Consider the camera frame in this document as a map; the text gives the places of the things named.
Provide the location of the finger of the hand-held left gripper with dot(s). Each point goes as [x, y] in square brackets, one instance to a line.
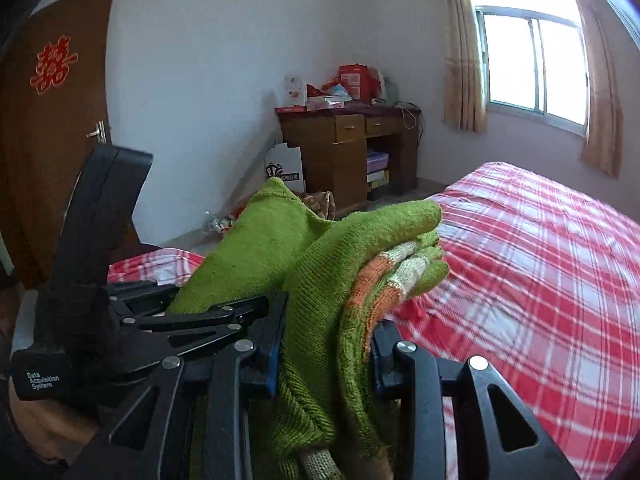
[210, 316]
[145, 294]

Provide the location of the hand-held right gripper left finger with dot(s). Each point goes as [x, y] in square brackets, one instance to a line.
[272, 360]

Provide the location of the person's left forearm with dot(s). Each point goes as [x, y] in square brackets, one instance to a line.
[50, 425]

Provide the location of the stacked boxes under desk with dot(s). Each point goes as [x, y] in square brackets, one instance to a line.
[378, 170]

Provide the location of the white paper bag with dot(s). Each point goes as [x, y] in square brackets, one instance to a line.
[285, 167]

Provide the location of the red gift bag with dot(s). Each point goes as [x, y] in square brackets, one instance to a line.
[357, 82]

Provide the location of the brown wooden desk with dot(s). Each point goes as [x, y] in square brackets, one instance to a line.
[345, 160]

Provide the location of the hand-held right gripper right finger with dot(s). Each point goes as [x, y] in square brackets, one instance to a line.
[378, 362]

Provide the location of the brown woven bag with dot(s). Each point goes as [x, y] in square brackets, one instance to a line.
[320, 206]

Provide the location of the window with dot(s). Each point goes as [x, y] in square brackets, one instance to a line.
[535, 50]

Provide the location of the green knit sweater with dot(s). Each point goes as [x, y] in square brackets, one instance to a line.
[320, 280]

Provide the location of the red paper door decoration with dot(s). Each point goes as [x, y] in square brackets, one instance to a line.
[51, 64]

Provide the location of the red plaid bed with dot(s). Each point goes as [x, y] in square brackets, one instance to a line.
[525, 270]

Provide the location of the brown wooden door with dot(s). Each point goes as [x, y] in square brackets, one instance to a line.
[55, 170]

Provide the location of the white printed carton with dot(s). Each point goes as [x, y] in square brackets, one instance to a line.
[294, 91]

